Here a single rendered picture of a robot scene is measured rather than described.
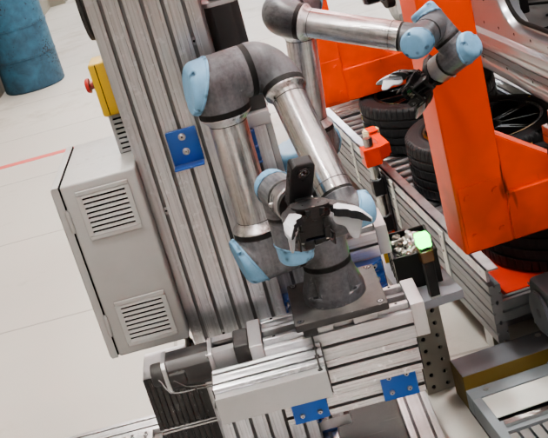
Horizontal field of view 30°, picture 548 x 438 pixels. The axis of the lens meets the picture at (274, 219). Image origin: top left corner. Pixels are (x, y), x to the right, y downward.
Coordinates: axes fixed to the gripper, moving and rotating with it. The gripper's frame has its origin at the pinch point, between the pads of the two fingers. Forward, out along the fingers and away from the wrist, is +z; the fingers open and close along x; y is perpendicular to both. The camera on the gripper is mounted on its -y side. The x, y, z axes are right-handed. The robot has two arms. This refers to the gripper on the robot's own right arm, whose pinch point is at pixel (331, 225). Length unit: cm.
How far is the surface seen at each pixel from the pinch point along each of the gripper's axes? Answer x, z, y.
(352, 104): -149, -367, 78
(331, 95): -111, -294, 52
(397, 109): -131, -263, 57
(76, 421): 42, -193, 131
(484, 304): -94, -122, 89
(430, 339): -72, -119, 95
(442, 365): -75, -119, 105
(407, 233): -69, -124, 58
